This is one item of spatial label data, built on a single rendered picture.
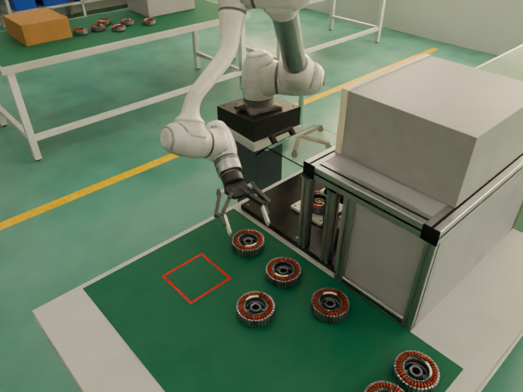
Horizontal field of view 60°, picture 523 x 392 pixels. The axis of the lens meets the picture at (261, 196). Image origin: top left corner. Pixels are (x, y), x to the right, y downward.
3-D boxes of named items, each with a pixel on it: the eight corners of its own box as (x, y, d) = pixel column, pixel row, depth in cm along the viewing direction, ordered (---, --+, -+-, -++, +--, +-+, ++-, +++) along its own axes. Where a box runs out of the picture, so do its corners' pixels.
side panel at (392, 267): (333, 278, 144) (345, 197, 126) (339, 274, 146) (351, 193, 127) (409, 331, 128) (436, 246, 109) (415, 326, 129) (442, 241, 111)
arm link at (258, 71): (247, 89, 233) (244, 46, 222) (281, 91, 229) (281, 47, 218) (238, 100, 220) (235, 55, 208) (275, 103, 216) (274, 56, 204)
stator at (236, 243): (227, 240, 159) (227, 232, 157) (257, 232, 162) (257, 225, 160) (237, 261, 150) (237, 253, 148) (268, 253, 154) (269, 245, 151)
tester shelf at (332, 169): (302, 173, 135) (303, 160, 133) (424, 108, 173) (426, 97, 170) (436, 246, 109) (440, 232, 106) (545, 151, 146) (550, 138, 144)
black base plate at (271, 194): (240, 208, 174) (240, 204, 173) (345, 152, 209) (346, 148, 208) (335, 274, 146) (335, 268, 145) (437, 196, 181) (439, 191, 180)
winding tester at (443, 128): (334, 152, 137) (342, 87, 125) (413, 110, 161) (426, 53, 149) (454, 209, 114) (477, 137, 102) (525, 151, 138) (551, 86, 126)
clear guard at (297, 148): (254, 155, 156) (254, 140, 153) (302, 134, 170) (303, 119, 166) (327, 196, 137) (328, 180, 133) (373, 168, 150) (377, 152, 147)
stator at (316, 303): (349, 326, 129) (351, 317, 127) (310, 323, 130) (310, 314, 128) (347, 296, 138) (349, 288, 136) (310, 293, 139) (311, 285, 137)
